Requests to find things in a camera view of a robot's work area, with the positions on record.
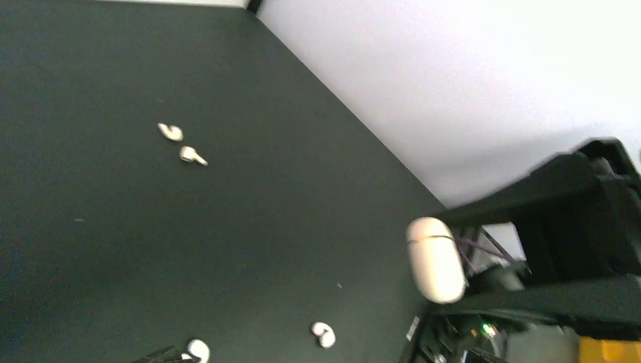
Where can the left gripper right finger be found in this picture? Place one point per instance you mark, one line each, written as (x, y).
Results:
(604, 309)

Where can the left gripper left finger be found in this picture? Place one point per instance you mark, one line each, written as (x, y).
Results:
(579, 212)

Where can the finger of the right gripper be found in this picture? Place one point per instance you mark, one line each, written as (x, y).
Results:
(169, 354)

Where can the white stem earbud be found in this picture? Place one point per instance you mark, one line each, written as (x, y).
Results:
(171, 132)
(190, 155)

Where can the white oval closed case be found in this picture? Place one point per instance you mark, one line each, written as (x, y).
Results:
(435, 261)

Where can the white hook earbud lower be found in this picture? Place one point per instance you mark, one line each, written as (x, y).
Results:
(197, 351)

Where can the white hook earbud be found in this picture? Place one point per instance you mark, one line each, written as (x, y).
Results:
(197, 351)
(325, 335)

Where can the white hook earbud centre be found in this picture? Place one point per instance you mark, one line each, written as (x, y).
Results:
(325, 335)

